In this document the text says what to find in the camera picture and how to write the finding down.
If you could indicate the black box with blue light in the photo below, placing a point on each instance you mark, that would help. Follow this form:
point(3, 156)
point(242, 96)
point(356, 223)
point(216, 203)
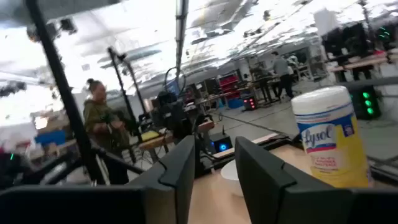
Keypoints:
point(221, 144)

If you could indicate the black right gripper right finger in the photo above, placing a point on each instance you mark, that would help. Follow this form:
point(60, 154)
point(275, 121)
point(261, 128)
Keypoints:
point(273, 193)

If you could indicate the black frame pole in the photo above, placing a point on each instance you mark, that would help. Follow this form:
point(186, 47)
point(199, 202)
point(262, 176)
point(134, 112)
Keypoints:
point(62, 87)

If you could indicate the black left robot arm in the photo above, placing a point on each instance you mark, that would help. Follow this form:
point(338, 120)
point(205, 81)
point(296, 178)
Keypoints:
point(172, 115)

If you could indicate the black device with green lights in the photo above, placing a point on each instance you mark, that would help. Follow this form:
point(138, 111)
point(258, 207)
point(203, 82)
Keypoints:
point(367, 104)

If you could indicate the wooden workbench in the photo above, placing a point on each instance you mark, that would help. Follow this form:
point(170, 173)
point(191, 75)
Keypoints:
point(155, 141)

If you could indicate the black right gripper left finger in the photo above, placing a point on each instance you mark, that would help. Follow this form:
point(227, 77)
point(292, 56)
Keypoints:
point(169, 186)

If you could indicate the white bowl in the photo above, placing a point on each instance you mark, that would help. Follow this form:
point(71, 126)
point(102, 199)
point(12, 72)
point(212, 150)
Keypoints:
point(231, 174)

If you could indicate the red shelf rack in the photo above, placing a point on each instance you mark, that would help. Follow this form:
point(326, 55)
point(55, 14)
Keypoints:
point(230, 85)

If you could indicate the black device with red lights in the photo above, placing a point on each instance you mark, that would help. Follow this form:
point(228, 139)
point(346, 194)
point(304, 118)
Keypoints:
point(249, 103)

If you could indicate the black tripod stand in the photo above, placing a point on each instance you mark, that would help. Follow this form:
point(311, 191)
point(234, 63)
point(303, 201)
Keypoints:
point(122, 90)

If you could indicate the person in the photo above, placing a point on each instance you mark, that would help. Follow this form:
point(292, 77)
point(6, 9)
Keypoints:
point(282, 73)
point(99, 121)

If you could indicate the grey vertical frame post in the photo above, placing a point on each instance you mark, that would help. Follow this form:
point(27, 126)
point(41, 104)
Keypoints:
point(181, 37)

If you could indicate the Lysol wipes canister yellow label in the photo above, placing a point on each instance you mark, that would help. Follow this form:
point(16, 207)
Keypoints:
point(331, 137)

